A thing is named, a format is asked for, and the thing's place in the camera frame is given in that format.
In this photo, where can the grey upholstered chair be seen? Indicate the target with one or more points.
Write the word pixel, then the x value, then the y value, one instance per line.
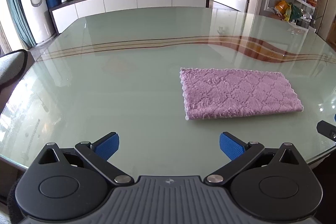
pixel 10 66

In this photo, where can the green plastic bag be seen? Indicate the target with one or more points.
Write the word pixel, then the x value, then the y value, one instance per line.
pixel 295 12

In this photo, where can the yellow plastic bag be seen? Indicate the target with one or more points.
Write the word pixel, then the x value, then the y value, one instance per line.
pixel 282 8

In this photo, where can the blue box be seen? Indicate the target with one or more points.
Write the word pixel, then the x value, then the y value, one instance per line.
pixel 52 1

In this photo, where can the pink and grey plush towel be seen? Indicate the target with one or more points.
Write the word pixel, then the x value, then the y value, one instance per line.
pixel 236 92

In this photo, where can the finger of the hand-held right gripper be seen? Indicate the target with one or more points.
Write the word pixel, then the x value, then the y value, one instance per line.
pixel 328 130

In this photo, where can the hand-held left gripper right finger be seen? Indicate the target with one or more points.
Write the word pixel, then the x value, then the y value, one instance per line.
pixel 229 146

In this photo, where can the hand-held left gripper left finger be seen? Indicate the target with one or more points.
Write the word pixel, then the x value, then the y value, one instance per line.
pixel 110 146

